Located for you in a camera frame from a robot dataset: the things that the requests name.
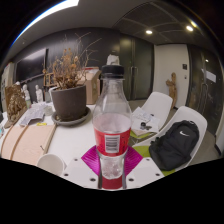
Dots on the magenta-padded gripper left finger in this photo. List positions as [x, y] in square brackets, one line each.
[80, 170]

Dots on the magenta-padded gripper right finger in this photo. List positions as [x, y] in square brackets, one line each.
[145, 170]

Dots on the clear red-labelled drink bottle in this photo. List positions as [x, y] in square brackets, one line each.
[111, 123]

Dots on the green seat cushion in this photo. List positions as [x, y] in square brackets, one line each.
[143, 151]
[136, 134]

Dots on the white mug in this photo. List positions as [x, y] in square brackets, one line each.
[50, 164]

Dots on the black backpack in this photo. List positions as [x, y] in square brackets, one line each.
[173, 143]

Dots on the grey pot saucer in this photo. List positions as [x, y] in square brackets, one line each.
[71, 121]

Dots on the loose white papers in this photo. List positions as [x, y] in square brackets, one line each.
[143, 116]

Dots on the yellow note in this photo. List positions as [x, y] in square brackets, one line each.
[41, 124]

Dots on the light wooden board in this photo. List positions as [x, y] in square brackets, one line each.
[26, 141]

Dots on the small white bowl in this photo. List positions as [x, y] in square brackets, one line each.
[48, 111]

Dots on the grey pot with dried plant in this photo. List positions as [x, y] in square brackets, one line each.
[70, 101]

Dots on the white shell chair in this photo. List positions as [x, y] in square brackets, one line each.
[158, 101]
[186, 113]

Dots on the plastic-wrapped papers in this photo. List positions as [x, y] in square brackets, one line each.
[33, 113]

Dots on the cardboard box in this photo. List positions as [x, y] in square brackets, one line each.
[91, 86]

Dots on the wooden figure sculpture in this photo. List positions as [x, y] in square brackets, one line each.
[171, 88]

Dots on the small white plaster figurine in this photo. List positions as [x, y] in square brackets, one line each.
[39, 93]

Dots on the carved wooden relief sculpture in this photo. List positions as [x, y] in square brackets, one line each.
[15, 103]

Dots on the wooden easel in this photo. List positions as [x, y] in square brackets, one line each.
[47, 80]

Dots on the white plaster statue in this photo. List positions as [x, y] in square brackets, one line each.
[112, 60]

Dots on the white display board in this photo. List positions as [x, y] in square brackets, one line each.
[6, 80]

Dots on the dark wall screen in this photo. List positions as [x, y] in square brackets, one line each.
[30, 65]

